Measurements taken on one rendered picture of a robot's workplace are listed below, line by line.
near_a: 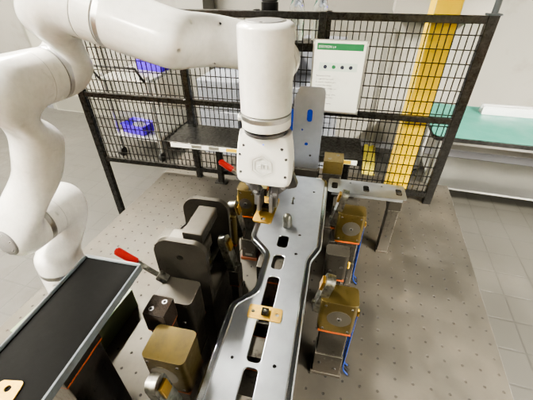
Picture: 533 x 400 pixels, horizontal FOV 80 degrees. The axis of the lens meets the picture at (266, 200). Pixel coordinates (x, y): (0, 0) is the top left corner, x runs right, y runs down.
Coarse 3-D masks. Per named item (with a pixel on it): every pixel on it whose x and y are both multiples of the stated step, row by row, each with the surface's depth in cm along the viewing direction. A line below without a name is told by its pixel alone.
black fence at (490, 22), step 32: (320, 32) 130; (384, 32) 126; (448, 32) 122; (96, 64) 161; (480, 64) 125; (96, 96) 170; (128, 96) 166; (160, 96) 164; (192, 96) 159; (448, 96) 135; (96, 128) 183; (384, 128) 148; (448, 128) 142; (128, 160) 191; (192, 160) 182; (416, 192) 163
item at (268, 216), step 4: (264, 200) 68; (268, 200) 68; (264, 204) 65; (268, 204) 65; (264, 208) 64; (268, 208) 64; (276, 208) 65; (256, 212) 64; (260, 212) 64; (264, 212) 64; (268, 212) 64; (256, 216) 63; (260, 216) 63; (264, 216) 63; (268, 216) 63; (272, 216) 63; (256, 220) 62; (260, 220) 62; (264, 220) 62; (268, 220) 62; (268, 224) 62
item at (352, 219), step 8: (344, 208) 105; (352, 208) 105; (360, 208) 105; (344, 216) 103; (352, 216) 102; (360, 216) 102; (336, 224) 106; (344, 224) 105; (352, 224) 104; (360, 224) 104; (336, 232) 108; (344, 232) 107; (352, 232) 106; (360, 232) 105; (336, 240) 110; (344, 240) 109; (352, 240) 108; (360, 240) 108; (352, 248) 111; (352, 256) 113; (352, 264) 115; (352, 272) 122
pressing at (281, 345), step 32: (288, 192) 121; (320, 192) 121; (256, 224) 105; (320, 224) 106; (288, 256) 94; (256, 288) 84; (288, 288) 84; (224, 320) 76; (256, 320) 77; (288, 320) 77; (224, 352) 70; (288, 352) 70; (224, 384) 65; (256, 384) 65; (288, 384) 65
